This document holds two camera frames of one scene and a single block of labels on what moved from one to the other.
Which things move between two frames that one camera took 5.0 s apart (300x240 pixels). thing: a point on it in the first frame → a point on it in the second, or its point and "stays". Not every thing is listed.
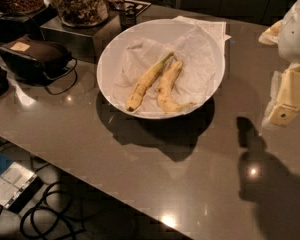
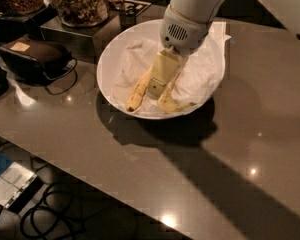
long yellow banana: (138, 91) stays
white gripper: (296, 34) → (182, 34)
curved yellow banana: (164, 94) stays
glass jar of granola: (81, 5) stays
